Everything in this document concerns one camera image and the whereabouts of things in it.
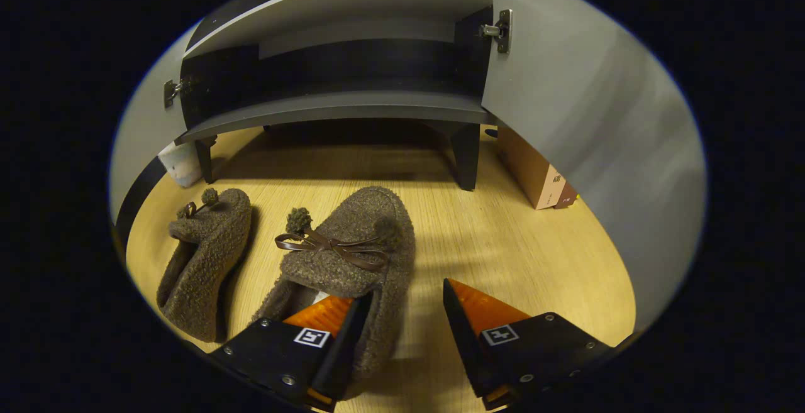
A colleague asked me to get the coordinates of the tan book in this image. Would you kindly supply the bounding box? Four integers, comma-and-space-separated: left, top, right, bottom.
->
497, 125, 568, 211

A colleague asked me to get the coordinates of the cabinet door with camera sticker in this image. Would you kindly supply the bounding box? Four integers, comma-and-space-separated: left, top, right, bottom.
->
108, 20, 202, 244

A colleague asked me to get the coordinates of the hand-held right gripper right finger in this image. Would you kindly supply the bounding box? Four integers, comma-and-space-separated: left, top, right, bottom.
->
442, 278, 614, 410

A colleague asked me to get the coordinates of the white rounded object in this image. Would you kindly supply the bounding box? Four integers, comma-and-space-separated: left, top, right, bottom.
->
157, 141, 203, 188

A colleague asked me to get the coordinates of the brown fuzzy shoe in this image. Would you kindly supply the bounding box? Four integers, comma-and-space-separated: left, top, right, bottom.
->
252, 185, 417, 381
156, 188, 253, 343

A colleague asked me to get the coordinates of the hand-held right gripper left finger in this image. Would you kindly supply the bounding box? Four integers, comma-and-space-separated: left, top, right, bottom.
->
209, 292, 373, 412

